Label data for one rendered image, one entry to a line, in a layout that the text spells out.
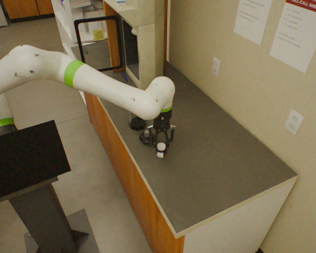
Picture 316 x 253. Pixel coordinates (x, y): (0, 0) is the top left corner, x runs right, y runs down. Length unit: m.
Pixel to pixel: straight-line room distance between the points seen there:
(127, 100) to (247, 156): 0.77
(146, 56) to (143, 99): 0.84
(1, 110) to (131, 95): 0.66
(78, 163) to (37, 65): 1.83
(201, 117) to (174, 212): 0.71
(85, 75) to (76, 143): 1.94
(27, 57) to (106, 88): 0.29
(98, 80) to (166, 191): 0.60
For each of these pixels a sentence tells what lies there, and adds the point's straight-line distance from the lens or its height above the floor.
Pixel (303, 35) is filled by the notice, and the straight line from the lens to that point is 1.31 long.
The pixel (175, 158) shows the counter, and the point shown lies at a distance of 1.40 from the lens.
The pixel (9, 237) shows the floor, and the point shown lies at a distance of 2.48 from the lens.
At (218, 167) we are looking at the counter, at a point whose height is 0.94.
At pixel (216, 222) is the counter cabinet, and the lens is 1.30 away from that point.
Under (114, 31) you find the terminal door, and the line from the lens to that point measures 1.99.
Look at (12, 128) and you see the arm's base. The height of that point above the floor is 1.17.
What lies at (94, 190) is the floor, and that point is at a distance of 2.49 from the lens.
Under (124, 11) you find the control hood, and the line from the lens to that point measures 1.63.
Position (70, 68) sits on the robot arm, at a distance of 1.10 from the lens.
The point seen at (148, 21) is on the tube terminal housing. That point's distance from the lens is 1.70.
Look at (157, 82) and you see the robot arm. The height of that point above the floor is 1.43.
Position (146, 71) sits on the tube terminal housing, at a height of 1.10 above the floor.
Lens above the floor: 1.97
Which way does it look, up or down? 41 degrees down
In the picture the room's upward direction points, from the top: straight up
